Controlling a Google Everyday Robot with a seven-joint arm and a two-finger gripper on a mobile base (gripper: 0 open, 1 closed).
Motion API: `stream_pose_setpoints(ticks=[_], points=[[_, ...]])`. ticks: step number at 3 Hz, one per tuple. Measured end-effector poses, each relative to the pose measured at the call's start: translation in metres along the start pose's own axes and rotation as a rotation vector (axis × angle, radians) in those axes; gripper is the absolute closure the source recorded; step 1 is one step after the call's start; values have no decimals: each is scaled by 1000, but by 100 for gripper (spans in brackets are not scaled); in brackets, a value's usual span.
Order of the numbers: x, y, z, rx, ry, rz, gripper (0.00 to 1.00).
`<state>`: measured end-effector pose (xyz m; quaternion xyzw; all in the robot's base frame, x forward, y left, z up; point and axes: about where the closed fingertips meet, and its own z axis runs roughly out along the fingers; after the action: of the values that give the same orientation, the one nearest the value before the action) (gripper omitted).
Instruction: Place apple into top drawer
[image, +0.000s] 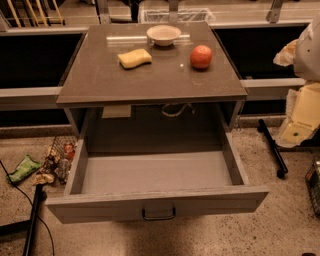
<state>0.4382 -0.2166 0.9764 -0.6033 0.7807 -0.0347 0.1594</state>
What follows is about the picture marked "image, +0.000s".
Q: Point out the black drawer handle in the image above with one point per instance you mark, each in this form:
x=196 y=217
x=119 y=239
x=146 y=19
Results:
x=159 y=215

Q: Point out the black stand leg right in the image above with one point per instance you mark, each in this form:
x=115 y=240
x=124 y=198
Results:
x=282 y=168

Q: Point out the white label under top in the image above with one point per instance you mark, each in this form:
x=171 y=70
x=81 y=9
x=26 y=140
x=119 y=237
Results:
x=118 y=111

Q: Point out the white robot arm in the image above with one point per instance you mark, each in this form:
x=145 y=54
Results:
x=307 y=54

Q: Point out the clear plastic bin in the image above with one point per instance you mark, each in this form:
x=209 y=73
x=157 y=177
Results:
x=182 y=15

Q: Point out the white ceramic bowl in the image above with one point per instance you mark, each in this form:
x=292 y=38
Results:
x=163 y=35

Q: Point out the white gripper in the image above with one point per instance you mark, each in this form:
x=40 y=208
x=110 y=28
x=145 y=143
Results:
x=308 y=56

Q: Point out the black stand leg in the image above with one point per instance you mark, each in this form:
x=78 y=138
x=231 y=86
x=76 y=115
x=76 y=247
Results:
x=28 y=226
x=282 y=168

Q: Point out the black stand leg left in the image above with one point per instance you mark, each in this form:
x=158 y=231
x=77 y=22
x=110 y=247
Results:
x=28 y=226

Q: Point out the wire basket at right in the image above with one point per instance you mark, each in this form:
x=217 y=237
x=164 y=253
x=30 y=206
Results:
x=312 y=179

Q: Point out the yellow sponge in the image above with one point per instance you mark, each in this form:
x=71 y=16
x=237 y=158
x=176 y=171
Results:
x=134 y=58

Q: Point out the grey cabinet with brown top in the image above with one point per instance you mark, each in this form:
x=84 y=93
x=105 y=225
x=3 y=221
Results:
x=97 y=79

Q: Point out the green snack bag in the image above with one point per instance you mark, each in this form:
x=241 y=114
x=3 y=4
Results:
x=24 y=169

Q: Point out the open grey top drawer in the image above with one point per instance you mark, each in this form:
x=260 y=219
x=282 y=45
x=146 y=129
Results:
x=153 y=162

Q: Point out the red apple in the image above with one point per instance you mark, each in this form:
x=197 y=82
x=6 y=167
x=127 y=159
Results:
x=200 y=57

